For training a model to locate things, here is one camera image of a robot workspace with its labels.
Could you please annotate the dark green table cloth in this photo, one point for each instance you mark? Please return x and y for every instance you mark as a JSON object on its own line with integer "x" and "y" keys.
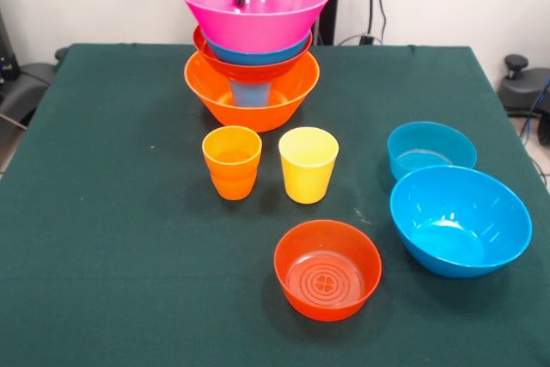
{"x": 240, "y": 337}

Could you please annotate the orange cup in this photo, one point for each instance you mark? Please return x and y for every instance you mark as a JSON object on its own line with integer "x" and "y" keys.
{"x": 232, "y": 156}
{"x": 234, "y": 190}

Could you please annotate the small red bowl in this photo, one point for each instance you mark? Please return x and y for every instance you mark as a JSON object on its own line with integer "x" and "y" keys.
{"x": 326, "y": 281}

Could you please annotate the blue cup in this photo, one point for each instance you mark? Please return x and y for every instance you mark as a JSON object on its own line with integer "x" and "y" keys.
{"x": 251, "y": 94}

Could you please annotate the small teal blue bowl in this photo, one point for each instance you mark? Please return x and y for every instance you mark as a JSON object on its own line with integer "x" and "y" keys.
{"x": 429, "y": 148}

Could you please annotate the large pink bowl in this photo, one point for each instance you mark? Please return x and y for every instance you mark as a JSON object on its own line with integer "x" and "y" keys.
{"x": 258, "y": 27}

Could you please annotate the large blue bowl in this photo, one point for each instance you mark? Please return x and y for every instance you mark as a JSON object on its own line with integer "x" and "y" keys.
{"x": 460, "y": 221}
{"x": 258, "y": 57}

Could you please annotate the large orange bowl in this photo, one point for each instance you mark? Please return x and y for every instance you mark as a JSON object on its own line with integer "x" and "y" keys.
{"x": 258, "y": 120}

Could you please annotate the black pedestal leg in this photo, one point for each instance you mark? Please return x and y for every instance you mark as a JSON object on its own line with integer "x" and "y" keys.
{"x": 522, "y": 92}
{"x": 26, "y": 83}

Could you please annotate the wide red bowl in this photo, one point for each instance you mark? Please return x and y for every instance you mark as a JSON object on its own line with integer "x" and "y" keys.
{"x": 240, "y": 72}

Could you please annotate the yellow cup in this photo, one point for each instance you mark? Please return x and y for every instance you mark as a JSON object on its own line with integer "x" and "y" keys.
{"x": 308, "y": 178}

